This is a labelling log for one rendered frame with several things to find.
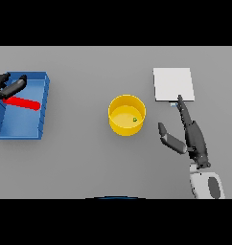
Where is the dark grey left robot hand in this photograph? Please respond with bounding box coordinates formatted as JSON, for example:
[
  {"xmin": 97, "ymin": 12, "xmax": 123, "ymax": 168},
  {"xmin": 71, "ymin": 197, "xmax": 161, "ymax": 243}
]
[{"xmin": 0, "ymin": 72, "xmax": 28, "ymax": 110}]

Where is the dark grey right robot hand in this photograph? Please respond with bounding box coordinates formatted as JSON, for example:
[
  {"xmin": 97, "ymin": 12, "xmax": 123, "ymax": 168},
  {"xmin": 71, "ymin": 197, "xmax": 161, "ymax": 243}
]
[{"xmin": 157, "ymin": 94, "xmax": 212, "ymax": 169}]

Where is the red beaker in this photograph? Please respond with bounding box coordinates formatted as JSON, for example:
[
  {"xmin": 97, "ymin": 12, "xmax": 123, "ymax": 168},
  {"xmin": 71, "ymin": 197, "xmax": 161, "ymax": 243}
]
[{"xmin": 2, "ymin": 95, "xmax": 41, "ymax": 112}]

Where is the pale square measuring scale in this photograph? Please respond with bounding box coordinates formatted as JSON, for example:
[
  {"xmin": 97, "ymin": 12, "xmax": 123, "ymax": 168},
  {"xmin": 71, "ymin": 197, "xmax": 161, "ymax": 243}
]
[{"xmin": 152, "ymin": 67, "xmax": 196, "ymax": 106}]

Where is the yellow bowl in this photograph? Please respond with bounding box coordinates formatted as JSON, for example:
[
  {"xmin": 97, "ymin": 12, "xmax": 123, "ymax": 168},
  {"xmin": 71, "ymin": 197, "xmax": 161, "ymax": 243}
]
[{"xmin": 107, "ymin": 94, "xmax": 147, "ymax": 137}]

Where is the blue plastic tray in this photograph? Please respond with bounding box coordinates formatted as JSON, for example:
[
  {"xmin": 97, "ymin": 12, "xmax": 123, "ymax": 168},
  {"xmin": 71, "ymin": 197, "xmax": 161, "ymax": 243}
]
[{"xmin": 0, "ymin": 71, "xmax": 51, "ymax": 141}]

